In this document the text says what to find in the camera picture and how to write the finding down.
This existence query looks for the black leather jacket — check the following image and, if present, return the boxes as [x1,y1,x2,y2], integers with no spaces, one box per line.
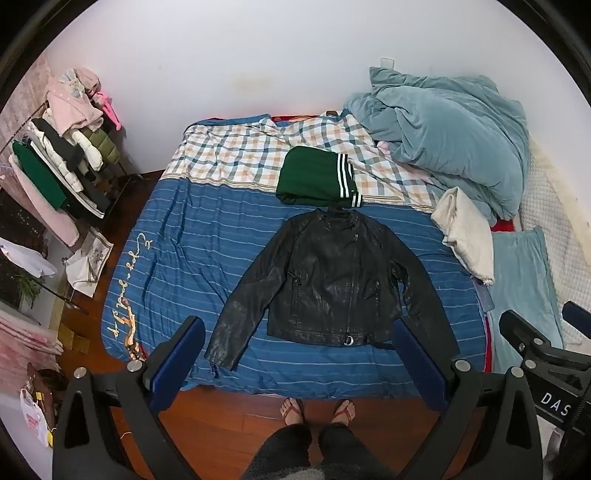
[205,209,459,370]

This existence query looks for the clothes rack with hanging clothes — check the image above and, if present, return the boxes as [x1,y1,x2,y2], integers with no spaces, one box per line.
[1,59,130,245]

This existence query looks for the person's right foot sandal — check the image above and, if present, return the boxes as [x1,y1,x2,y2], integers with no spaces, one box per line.
[331,399,356,426]

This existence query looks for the person's foot sandal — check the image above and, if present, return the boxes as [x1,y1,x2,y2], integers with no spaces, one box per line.
[280,398,305,426]
[331,399,356,426]

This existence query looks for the light blue pillow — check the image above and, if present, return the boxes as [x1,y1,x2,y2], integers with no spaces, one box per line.
[487,228,564,373]

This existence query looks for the person's dark trouser legs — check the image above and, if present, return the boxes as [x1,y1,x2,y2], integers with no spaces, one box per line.
[239,421,399,480]

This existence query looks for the blue striped bed sheet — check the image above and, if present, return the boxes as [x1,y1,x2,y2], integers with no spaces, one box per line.
[101,179,492,399]

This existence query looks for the person's left foot sandal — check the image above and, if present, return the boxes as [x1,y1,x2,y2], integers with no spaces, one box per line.
[280,398,305,426]

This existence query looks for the white printed tote bag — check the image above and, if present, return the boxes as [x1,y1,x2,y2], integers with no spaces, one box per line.
[63,227,113,298]

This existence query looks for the white red plastic bag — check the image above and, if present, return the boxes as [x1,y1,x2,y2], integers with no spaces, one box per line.
[19,388,50,447]

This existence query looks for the cream folded cloth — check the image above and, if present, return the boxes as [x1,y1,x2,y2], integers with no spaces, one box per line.
[431,187,495,285]

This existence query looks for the green potted plant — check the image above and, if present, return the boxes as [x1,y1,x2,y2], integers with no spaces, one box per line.
[16,271,44,308]

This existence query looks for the white quilted mattress pad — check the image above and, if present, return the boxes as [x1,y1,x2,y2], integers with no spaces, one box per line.
[518,138,591,347]

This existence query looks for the pink hanging coat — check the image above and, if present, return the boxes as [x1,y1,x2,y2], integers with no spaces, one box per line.
[9,154,80,248]

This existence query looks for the plaid checkered bed sheet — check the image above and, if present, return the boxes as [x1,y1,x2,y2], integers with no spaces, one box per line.
[162,111,438,213]

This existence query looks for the folded green striped garment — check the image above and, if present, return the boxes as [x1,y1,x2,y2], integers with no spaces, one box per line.
[276,146,363,208]

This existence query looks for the dark green hanging garment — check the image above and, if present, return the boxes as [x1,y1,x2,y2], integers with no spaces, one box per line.
[12,141,67,209]

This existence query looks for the light blue rumpled duvet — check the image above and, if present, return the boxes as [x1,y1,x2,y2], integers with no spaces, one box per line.
[345,67,530,222]

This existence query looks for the pink hooded garment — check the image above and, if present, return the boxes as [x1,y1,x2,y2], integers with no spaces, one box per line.
[45,68,103,136]

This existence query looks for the white wall hook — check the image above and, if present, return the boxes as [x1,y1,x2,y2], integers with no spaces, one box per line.
[380,57,394,70]

